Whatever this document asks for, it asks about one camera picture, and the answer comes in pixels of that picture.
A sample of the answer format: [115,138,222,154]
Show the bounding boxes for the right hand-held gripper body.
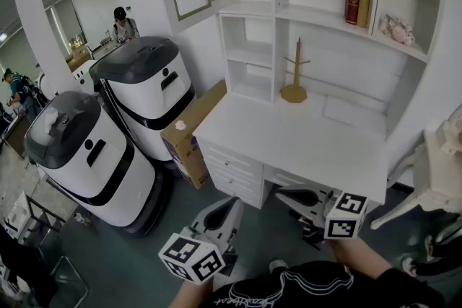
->
[299,190,369,250]

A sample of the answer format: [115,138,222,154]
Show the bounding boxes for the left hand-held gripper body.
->
[158,223,240,286]

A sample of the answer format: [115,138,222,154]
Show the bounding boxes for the person's left forearm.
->
[168,277,214,308]

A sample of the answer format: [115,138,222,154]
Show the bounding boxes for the person's right forearm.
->
[328,237,393,281]

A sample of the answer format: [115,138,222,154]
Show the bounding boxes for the white desk drawer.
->
[269,169,308,188]
[201,144,263,174]
[207,164,263,192]
[212,180,263,209]

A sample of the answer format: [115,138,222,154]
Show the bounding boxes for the white table top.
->
[193,89,391,210]

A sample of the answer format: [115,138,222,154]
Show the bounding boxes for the person's grey shoe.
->
[269,259,289,274]

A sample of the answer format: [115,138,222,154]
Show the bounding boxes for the person's black printed t-shirt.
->
[200,260,447,308]

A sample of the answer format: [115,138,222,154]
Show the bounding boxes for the long cardboard box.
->
[160,79,228,190]

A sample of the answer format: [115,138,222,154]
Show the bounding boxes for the white flat board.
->
[322,94,388,137]

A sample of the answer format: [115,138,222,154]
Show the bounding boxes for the wooden mug tree stand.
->
[280,37,312,104]

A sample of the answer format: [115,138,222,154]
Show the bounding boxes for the white ornate dressing table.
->
[370,117,462,232]

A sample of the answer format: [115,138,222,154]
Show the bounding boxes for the white and black service robot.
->
[23,89,170,237]
[88,35,198,163]

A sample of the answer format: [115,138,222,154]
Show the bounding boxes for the pink flower bouquet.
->
[378,14,416,47]

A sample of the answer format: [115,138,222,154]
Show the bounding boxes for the white slotted machine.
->
[71,59,97,95]

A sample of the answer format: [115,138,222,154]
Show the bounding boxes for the crumpled white tissue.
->
[43,107,59,128]

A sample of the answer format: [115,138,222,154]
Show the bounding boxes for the white shelf hutch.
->
[207,0,447,141]

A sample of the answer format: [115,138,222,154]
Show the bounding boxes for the white printed box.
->
[0,190,30,241]

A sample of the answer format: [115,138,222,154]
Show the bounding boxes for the gold hardcover book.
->
[357,0,372,29]

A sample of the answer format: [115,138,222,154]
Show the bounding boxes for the brown box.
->
[66,45,94,72]

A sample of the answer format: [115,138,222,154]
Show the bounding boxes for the black metal frame stand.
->
[25,194,91,300]

